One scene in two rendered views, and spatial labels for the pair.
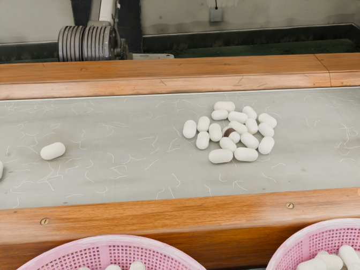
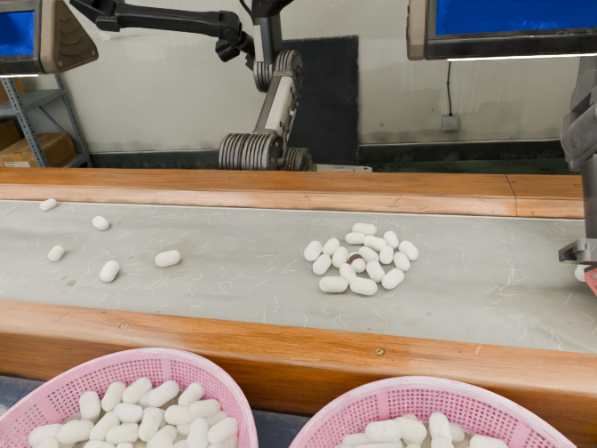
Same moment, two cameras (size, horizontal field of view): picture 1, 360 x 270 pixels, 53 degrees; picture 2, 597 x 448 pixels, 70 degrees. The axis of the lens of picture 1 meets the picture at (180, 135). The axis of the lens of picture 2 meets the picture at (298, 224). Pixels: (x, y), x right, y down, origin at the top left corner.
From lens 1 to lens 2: 0.18 m
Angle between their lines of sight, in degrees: 17
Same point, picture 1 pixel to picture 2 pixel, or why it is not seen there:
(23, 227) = (104, 328)
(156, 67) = (306, 180)
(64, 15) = not seen: hidden behind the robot
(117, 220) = (187, 336)
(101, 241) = (163, 354)
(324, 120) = (486, 257)
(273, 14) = (528, 123)
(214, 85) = (365, 204)
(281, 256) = (340, 407)
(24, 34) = not seen: hidden behind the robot
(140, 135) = (260, 252)
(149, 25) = (367, 133)
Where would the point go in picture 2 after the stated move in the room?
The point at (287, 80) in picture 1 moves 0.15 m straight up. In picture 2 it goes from (457, 204) to (468, 116)
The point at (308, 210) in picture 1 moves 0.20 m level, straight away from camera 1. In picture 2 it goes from (400, 360) to (488, 268)
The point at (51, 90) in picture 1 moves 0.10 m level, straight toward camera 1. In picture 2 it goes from (195, 198) to (187, 226)
